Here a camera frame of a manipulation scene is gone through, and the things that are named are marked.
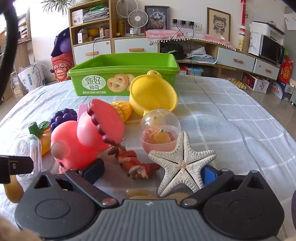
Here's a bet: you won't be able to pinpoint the white starfish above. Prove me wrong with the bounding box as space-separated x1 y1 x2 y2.
148 131 217 198

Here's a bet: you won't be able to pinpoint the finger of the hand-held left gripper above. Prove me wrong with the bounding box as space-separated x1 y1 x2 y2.
0 155 35 184

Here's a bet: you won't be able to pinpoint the framed cat picture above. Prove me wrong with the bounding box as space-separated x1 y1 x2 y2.
144 6 170 30

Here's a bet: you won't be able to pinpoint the clear plastic container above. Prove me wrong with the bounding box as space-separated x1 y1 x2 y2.
14 134 42 179

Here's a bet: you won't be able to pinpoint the potted green plant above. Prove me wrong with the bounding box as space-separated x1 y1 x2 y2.
40 0 74 10

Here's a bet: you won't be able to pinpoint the red printed bucket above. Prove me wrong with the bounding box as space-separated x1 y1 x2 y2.
51 52 74 83

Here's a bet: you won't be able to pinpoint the white paper bag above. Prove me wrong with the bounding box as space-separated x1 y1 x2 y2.
17 61 45 92

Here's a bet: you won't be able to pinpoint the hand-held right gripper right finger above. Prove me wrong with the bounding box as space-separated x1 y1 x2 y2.
180 166 271 208

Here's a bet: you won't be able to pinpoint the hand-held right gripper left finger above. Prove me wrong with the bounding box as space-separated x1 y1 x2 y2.
26 159 120 208

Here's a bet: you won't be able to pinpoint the orange toy pumpkin green stem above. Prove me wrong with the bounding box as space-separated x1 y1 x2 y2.
28 121 52 156

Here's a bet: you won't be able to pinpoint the pink pig toy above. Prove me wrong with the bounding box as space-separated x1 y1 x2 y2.
50 98 126 174

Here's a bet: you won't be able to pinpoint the stack of papers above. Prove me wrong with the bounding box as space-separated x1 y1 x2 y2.
83 7 110 23

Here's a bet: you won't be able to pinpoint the red hanging knot ornament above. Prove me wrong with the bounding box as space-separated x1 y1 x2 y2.
240 0 247 26

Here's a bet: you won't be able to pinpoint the toy corn cob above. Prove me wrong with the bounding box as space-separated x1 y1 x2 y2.
110 101 133 122

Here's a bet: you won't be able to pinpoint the wooden desk with shelves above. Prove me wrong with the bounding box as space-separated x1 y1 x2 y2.
0 7 31 100

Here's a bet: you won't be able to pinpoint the clear pink capsule ball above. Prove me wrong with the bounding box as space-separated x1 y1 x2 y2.
140 109 181 155

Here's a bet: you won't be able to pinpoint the black white microwave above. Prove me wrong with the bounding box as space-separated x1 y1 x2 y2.
248 32 285 65

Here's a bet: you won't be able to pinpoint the amber plastic toy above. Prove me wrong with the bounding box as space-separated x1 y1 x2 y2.
3 175 25 204

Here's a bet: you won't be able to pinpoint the black wall chargers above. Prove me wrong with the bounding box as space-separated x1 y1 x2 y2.
172 19 201 30

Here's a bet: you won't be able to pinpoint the purple bag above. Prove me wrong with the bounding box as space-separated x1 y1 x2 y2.
51 28 71 57

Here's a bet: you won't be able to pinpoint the white round desk fan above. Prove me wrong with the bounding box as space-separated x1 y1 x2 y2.
128 10 148 36

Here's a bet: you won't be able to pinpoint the yellow egg tray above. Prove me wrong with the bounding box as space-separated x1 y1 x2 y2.
221 74 247 90

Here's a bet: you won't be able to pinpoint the green plastic cookie box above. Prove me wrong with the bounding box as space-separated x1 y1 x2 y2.
67 53 180 96

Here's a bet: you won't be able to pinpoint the low wooden tv cabinet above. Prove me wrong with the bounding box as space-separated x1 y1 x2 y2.
159 35 287 80

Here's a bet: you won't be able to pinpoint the framed cartoon drawing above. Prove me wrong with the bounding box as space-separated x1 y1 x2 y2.
206 7 231 42

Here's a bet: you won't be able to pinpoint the pink tasselled cloth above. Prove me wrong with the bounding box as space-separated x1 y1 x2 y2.
146 29 236 50

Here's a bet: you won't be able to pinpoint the white mesh fan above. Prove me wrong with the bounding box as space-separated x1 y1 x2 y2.
116 0 138 18

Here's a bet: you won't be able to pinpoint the white red printed box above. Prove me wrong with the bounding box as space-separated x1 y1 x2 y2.
242 72 270 94

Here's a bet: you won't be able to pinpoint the yellow toy pot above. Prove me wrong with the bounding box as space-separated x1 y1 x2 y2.
129 70 178 117

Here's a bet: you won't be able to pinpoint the wooden shelf cabinet white drawers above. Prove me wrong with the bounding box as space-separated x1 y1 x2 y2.
68 0 160 67

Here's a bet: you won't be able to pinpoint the clear storage bin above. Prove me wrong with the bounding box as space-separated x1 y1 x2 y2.
187 67 204 76

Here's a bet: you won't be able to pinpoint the black cable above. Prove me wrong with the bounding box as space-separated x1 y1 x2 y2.
0 0 19 100

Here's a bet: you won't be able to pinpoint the brown orange animal figurine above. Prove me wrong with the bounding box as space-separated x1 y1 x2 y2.
107 144 161 179

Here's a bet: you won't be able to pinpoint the purple toy grapes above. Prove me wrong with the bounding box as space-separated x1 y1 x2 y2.
50 108 78 132

